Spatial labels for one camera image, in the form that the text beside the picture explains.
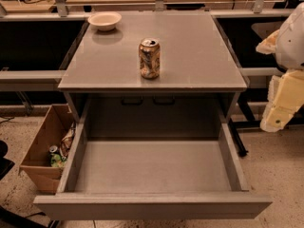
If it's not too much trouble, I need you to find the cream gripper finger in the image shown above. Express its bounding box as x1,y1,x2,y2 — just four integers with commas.
256,30,279,54
260,69,304,132

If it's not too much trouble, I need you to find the orange soda can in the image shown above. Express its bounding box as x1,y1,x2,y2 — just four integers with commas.
139,38,161,79

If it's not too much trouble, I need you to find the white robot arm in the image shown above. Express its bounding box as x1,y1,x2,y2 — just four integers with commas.
256,3,304,132

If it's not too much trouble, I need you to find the grey drawer cabinet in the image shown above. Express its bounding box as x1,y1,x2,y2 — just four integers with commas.
59,10,247,120

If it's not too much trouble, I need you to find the open grey top drawer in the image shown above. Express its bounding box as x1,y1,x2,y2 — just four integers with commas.
33,93,273,221

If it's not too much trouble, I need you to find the green can in box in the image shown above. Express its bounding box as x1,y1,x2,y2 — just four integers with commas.
48,145,66,168

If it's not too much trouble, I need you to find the grey chair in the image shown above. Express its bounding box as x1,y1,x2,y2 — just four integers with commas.
251,21,283,39

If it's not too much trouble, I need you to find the white bowl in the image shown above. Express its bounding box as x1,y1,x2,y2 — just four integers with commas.
88,11,122,31

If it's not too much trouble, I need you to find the crumpled wrapper in box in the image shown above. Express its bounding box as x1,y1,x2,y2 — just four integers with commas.
59,123,75,159

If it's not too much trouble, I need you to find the cardboard box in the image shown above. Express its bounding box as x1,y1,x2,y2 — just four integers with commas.
19,104,74,194

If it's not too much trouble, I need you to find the black object at left edge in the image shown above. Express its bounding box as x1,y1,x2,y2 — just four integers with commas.
0,141,14,180

